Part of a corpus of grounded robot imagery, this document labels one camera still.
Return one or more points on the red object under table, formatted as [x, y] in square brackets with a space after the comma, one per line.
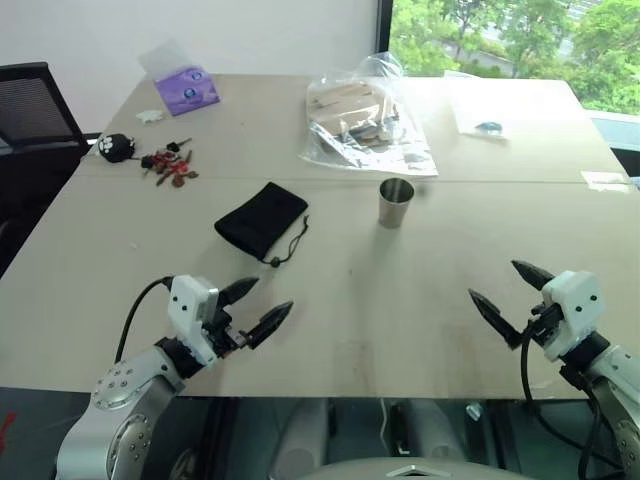
[6, 430]

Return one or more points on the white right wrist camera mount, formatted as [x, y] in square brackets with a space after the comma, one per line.
[575, 310]

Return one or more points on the grey rounded robot torso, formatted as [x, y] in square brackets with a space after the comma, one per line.
[410, 470]

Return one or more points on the crumpled white tissue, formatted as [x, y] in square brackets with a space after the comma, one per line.
[149, 115]

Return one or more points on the black window frame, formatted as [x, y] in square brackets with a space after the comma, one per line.
[384, 25]

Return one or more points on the bunch of keys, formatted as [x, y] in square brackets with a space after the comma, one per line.
[167, 165]

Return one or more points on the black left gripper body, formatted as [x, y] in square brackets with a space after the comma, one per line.
[224, 334]

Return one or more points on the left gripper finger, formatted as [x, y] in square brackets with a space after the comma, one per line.
[240, 289]
[269, 320]

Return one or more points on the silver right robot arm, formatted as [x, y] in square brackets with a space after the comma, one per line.
[617, 395]

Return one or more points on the black mesh office chair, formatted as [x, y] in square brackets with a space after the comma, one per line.
[35, 110]

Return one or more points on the purple tissue pack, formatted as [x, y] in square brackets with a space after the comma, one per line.
[187, 92]

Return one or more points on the stainless steel cup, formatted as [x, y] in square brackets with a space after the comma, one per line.
[395, 210]

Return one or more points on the clear plastic scrap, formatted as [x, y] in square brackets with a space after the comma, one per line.
[605, 181]

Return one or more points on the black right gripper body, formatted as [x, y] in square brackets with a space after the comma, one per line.
[546, 322]

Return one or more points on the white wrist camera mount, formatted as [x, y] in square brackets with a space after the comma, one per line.
[187, 320]
[575, 310]

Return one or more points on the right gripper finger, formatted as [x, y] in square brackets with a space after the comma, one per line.
[534, 274]
[492, 312]

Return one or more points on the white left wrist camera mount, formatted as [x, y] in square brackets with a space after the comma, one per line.
[187, 320]

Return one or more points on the clear bag of wooden pieces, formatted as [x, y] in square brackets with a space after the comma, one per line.
[360, 120]

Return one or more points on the small blue object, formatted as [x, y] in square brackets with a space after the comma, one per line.
[488, 126]

